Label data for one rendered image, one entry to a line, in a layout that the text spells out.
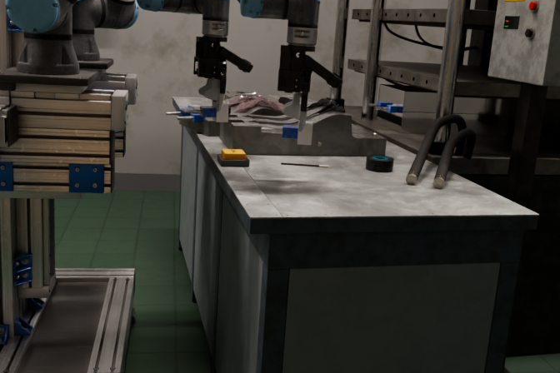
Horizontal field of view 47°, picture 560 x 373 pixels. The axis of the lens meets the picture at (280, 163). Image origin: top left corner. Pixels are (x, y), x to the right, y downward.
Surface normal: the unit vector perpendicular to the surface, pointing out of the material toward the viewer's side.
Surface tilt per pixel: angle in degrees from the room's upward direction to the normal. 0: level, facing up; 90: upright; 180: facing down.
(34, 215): 90
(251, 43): 90
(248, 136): 90
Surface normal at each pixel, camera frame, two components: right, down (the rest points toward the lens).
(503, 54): -0.97, -0.01
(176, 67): 0.16, 0.22
